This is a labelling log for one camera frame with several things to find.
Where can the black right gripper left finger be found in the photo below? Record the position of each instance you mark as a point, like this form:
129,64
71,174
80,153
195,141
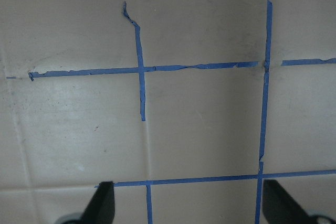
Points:
101,208

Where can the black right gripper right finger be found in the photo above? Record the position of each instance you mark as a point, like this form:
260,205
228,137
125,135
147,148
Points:
279,207

